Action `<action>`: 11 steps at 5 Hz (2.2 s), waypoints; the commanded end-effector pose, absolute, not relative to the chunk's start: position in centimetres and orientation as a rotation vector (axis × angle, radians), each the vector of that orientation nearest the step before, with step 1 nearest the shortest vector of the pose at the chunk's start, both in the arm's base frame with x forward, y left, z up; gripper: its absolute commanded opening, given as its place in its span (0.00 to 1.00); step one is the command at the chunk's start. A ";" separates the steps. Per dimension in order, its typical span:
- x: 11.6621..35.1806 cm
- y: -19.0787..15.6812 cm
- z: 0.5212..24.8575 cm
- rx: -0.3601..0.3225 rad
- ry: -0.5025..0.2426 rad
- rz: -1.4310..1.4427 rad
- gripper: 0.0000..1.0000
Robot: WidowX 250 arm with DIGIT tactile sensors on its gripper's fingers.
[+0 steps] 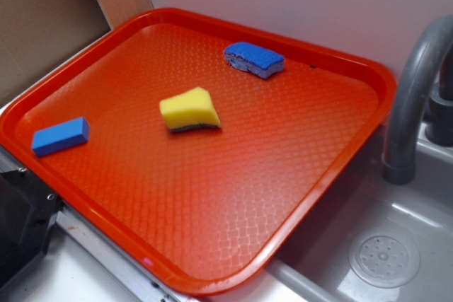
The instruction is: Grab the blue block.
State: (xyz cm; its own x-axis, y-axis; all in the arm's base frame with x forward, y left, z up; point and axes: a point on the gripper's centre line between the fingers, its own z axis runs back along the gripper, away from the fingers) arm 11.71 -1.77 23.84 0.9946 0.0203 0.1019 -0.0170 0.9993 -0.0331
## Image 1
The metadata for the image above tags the blue rectangular block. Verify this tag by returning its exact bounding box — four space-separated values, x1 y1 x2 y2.
31 117 90 156

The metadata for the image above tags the orange plastic tray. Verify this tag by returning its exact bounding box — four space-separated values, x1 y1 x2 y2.
1 8 396 296

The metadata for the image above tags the yellow sponge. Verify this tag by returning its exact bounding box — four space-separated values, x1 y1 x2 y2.
159 87 221 132

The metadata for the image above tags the blue sponge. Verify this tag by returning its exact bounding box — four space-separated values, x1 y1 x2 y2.
224 42 285 79

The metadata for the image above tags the grey toy sink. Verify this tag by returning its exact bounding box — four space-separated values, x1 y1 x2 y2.
263 117 453 302

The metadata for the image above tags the grey toy faucet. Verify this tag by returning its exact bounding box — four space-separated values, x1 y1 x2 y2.
382 15 452 185

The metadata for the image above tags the sink drain cover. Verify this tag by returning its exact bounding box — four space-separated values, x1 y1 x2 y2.
348 230 420 289

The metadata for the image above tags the brown cardboard panel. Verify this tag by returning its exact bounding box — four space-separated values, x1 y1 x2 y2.
1 0 110 105

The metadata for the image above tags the black corner bracket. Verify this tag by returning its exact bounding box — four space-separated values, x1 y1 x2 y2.
1 170 61 292

